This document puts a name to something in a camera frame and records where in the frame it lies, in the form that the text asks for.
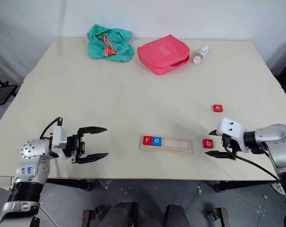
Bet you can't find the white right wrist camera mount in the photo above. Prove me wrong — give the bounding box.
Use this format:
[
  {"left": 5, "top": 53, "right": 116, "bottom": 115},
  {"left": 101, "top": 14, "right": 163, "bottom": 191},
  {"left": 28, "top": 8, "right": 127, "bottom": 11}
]
[{"left": 216, "top": 117, "right": 249, "bottom": 152}]

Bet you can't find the brown wheeled base bracket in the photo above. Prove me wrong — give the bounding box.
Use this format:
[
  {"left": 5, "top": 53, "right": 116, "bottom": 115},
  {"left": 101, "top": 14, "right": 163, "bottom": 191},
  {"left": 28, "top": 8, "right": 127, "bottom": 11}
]
[
  {"left": 82, "top": 209, "right": 99, "bottom": 227},
  {"left": 203, "top": 207, "right": 229, "bottom": 227}
]

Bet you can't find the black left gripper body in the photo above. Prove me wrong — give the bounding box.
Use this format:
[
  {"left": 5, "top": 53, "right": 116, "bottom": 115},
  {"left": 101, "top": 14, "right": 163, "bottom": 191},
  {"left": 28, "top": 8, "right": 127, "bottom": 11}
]
[{"left": 66, "top": 133, "right": 87, "bottom": 164}]

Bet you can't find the red letter b block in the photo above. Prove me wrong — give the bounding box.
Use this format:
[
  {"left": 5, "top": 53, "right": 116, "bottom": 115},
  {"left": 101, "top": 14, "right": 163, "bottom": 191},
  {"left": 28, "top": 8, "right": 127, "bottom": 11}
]
[{"left": 202, "top": 139, "right": 215, "bottom": 149}]

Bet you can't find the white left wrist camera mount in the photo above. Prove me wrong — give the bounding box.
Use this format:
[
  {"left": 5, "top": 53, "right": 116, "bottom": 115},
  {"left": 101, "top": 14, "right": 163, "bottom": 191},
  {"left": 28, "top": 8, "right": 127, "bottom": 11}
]
[{"left": 52, "top": 124, "right": 69, "bottom": 158}]

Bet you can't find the white pink small bottle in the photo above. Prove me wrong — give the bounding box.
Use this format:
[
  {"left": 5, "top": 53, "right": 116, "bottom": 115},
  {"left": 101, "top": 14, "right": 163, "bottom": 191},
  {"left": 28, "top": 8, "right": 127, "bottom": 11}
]
[{"left": 192, "top": 45, "right": 210, "bottom": 65}]

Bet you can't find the red letter r block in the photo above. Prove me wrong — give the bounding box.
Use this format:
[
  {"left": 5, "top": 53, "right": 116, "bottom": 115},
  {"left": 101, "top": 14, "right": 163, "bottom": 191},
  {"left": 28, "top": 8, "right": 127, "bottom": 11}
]
[{"left": 142, "top": 135, "right": 154, "bottom": 146}]

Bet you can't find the green cloth drawstring bag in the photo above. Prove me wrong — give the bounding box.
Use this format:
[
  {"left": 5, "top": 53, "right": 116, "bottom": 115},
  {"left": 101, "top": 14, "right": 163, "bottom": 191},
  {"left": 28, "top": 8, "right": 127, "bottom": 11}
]
[{"left": 86, "top": 23, "right": 135, "bottom": 63}]

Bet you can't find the black metal stand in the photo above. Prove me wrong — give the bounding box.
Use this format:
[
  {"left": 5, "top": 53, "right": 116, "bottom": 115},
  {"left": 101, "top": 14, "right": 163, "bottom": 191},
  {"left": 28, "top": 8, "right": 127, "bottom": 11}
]
[{"left": 0, "top": 72, "right": 18, "bottom": 107}]

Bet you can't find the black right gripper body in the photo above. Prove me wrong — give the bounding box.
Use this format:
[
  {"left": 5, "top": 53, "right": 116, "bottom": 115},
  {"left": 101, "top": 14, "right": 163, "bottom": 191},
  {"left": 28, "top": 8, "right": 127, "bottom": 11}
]
[{"left": 221, "top": 133, "right": 240, "bottom": 160}]

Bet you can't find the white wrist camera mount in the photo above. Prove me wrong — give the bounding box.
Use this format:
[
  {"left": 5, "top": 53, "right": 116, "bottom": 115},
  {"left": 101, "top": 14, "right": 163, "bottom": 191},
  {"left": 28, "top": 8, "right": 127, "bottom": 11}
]
[
  {"left": 216, "top": 117, "right": 249, "bottom": 152},
  {"left": 52, "top": 124, "right": 69, "bottom": 158}
]

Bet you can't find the dark rounded shape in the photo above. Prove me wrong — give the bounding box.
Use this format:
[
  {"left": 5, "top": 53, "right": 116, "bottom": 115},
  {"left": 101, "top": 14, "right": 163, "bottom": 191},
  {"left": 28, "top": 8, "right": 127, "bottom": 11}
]
[
  {"left": 165, "top": 203, "right": 190, "bottom": 227},
  {"left": 106, "top": 201, "right": 140, "bottom": 227}
]

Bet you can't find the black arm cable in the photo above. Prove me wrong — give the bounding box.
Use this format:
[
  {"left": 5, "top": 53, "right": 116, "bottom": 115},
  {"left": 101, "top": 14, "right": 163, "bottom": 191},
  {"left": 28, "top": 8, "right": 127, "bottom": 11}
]
[
  {"left": 39, "top": 116, "right": 63, "bottom": 140},
  {"left": 222, "top": 140, "right": 280, "bottom": 182}
]

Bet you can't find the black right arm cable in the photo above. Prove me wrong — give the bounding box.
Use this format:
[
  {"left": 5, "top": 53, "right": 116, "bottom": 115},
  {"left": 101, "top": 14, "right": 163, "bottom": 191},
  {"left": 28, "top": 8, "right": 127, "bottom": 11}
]
[{"left": 222, "top": 140, "right": 280, "bottom": 182}]

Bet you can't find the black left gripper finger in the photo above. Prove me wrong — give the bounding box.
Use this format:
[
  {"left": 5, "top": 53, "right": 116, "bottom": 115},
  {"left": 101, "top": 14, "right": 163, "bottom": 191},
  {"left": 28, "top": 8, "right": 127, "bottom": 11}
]
[
  {"left": 77, "top": 126, "right": 108, "bottom": 138},
  {"left": 75, "top": 153, "right": 109, "bottom": 165}
]

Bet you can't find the orange drawstring cord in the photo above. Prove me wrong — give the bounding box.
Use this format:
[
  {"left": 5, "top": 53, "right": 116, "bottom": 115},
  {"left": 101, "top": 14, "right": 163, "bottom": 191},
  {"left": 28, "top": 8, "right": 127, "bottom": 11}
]
[{"left": 102, "top": 35, "right": 120, "bottom": 58}]

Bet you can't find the black table leg frame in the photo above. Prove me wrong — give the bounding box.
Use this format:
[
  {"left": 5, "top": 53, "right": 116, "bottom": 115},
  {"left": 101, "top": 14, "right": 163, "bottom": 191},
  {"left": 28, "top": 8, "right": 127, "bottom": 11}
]
[
  {"left": 213, "top": 180, "right": 279, "bottom": 192},
  {"left": 46, "top": 178, "right": 94, "bottom": 192}
]

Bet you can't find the small clear plastic bag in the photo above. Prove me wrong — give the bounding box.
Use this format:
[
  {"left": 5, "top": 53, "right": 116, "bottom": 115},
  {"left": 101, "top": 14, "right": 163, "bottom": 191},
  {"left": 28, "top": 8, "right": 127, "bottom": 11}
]
[{"left": 98, "top": 179, "right": 113, "bottom": 189}]

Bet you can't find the pink fabric zip pouch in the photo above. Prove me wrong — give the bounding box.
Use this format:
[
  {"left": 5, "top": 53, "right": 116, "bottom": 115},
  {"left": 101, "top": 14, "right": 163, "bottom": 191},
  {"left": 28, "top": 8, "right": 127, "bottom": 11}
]
[{"left": 136, "top": 34, "right": 191, "bottom": 76}]

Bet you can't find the wooden letter tray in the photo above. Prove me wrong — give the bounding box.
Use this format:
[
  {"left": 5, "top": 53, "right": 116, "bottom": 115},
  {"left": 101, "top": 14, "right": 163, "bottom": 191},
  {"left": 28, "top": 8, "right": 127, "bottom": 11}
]
[{"left": 139, "top": 133, "right": 194, "bottom": 156}]

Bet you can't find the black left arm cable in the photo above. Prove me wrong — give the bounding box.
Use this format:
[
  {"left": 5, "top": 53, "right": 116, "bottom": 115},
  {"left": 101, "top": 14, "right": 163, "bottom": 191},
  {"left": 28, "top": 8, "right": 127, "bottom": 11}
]
[{"left": 39, "top": 116, "right": 63, "bottom": 140}]

